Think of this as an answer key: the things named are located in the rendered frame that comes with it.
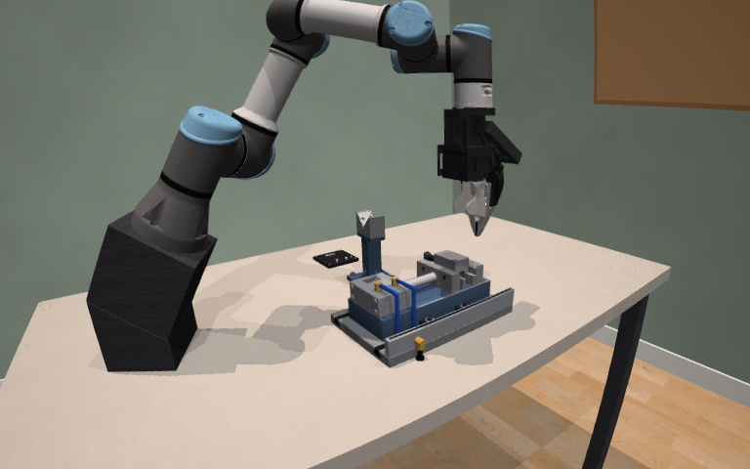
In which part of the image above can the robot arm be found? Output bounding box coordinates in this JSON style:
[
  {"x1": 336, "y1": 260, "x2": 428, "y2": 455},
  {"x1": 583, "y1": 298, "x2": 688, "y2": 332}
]
[{"x1": 131, "y1": 0, "x2": 493, "y2": 253}]

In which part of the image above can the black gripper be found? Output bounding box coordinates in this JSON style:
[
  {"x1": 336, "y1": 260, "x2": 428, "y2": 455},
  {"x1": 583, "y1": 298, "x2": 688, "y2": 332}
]
[{"x1": 437, "y1": 107, "x2": 504, "y2": 236}]

